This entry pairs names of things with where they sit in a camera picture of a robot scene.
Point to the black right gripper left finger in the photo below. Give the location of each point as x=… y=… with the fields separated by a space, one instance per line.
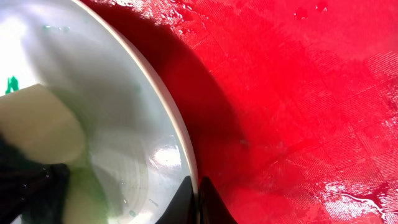
x=181 y=209

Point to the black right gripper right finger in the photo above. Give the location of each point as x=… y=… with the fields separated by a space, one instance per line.
x=212 y=208

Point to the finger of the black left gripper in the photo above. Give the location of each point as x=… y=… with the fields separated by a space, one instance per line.
x=30 y=190

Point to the green yellow sponge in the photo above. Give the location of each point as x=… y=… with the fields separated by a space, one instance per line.
x=45 y=131

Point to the light blue plate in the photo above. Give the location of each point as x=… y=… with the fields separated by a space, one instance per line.
x=137 y=144

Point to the red plastic tray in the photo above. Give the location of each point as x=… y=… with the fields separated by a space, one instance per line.
x=291 y=105

